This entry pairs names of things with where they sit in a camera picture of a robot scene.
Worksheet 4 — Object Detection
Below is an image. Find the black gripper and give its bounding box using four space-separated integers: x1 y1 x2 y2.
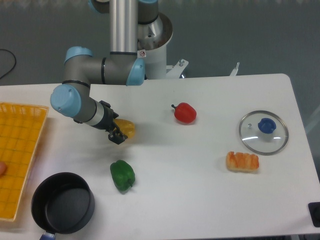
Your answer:
96 100 127 145

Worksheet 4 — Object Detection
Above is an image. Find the yellow bell pepper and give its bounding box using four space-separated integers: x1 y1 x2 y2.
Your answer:
114 119 136 139

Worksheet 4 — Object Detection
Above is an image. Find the dark blue saucepan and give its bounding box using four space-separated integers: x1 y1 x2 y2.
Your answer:
31 172 95 240

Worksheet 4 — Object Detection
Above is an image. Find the glass lid blue knob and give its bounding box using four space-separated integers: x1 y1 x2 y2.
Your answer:
238 110 289 156

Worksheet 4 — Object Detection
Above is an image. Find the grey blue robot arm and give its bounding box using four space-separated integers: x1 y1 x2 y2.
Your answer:
50 0 159 145

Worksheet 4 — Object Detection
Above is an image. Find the green bell pepper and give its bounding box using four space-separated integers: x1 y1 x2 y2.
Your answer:
110 159 136 192

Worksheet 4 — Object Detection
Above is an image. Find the red bell pepper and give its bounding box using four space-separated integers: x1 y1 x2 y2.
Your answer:
171 102 197 124

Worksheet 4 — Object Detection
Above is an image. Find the yellow plastic basket tray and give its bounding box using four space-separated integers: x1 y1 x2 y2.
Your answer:
0 102 49 222

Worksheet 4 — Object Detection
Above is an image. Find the peach object in basket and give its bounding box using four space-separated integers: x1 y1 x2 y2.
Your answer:
0 161 7 176

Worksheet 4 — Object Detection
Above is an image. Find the orange toy bread loaf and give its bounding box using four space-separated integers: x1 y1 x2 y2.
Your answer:
225 151 260 173

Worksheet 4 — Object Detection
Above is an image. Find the black corner table clamp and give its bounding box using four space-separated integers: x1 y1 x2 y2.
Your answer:
308 202 320 228

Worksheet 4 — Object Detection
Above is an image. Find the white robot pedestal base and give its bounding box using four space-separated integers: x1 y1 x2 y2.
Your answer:
136 12 241 81

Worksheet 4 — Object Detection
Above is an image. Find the black floor cable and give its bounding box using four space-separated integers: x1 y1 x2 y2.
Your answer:
0 48 17 79

